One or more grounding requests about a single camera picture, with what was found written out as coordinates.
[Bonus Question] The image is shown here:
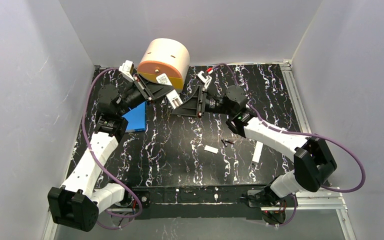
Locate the white remote control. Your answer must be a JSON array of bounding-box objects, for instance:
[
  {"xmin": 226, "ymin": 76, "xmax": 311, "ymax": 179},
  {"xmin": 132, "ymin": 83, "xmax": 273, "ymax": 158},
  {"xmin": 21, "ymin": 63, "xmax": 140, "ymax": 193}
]
[{"xmin": 165, "ymin": 89, "xmax": 183, "ymax": 109}]

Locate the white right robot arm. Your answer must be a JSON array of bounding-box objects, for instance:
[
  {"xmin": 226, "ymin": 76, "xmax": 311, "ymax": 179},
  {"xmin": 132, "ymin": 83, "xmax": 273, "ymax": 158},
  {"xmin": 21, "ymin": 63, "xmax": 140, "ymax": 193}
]
[{"xmin": 172, "ymin": 85, "xmax": 337, "ymax": 202}]

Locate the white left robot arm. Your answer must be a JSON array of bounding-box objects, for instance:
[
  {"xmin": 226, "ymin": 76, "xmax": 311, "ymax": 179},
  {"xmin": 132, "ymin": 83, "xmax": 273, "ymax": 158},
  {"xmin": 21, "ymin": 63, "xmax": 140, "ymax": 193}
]
[{"xmin": 47, "ymin": 75, "xmax": 174, "ymax": 232}]

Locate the blue folded booklet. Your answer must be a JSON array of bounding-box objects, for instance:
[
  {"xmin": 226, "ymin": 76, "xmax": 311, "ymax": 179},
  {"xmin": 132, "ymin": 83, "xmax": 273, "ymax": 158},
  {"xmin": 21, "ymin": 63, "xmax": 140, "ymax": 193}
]
[{"xmin": 123, "ymin": 102, "xmax": 147, "ymax": 133}]

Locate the cream round drawer cabinet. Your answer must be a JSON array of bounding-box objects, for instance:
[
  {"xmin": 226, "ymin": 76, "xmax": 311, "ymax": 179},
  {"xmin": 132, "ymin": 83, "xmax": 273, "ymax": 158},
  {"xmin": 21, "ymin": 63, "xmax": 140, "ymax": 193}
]
[{"xmin": 137, "ymin": 38, "xmax": 190, "ymax": 93}]

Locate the white rectangular bar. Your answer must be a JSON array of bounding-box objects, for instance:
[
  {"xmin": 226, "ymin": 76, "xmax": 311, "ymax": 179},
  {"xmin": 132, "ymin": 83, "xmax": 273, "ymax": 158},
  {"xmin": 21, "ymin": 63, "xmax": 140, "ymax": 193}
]
[{"xmin": 251, "ymin": 141, "xmax": 264, "ymax": 164}]

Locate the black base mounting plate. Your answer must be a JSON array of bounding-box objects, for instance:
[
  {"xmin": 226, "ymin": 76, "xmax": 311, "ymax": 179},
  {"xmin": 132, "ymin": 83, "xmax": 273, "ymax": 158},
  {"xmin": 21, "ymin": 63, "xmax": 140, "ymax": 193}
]
[{"xmin": 132, "ymin": 184, "xmax": 294, "ymax": 225}]

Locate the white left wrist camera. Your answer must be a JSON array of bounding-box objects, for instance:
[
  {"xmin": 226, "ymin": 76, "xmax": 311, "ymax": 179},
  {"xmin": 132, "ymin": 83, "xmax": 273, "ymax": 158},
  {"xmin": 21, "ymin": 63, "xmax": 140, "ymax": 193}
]
[{"xmin": 118, "ymin": 60, "xmax": 135, "ymax": 83}]

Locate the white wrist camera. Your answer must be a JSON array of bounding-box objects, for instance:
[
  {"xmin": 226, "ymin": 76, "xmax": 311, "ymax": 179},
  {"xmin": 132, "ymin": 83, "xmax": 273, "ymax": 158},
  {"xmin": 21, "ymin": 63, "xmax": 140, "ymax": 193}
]
[
  {"xmin": 118, "ymin": 60, "xmax": 135, "ymax": 83},
  {"xmin": 196, "ymin": 71, "xmax": 212, "ymax": 92}
]

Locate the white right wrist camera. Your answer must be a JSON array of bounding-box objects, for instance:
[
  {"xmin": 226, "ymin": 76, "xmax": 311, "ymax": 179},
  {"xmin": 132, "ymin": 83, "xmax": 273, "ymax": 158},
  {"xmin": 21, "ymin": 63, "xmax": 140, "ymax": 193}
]
[{"xmin": 196, "ymin": 71, "xmax": 212, "ymax": 92}]

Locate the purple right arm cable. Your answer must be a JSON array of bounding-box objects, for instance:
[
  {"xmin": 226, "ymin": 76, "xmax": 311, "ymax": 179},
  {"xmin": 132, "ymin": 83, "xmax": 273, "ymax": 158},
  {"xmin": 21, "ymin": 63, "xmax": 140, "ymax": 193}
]
[{"xmin": 208, "ymin": 62, "xmax": 367, "ymax": 194}]

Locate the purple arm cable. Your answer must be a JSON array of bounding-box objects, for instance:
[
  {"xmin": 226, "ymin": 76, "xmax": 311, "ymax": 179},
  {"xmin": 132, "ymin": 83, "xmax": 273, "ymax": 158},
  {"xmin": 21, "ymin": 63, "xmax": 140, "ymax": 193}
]
[
  {"xmin": 81, "ymin": 67, "xmax": 144, "ymax": 231},
  {"xmin": 208, "ymin": 62, "xmax": 367, "ymax": 194}
]

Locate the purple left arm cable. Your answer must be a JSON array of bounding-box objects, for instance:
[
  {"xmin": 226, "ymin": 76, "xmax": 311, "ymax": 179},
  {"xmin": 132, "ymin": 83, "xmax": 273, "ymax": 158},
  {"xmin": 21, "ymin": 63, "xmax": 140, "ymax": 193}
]
[{"xmin": 81, "ymin": 67, "xmax": 144, "ymax": 231}]

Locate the aluminium frame rail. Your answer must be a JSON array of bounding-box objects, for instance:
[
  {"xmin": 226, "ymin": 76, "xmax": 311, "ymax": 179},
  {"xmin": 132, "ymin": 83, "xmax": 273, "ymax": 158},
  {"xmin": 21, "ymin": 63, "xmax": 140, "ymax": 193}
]
[{"xmin": 279, "ymin": 61, "xmax": 356, "ymax": 240}]

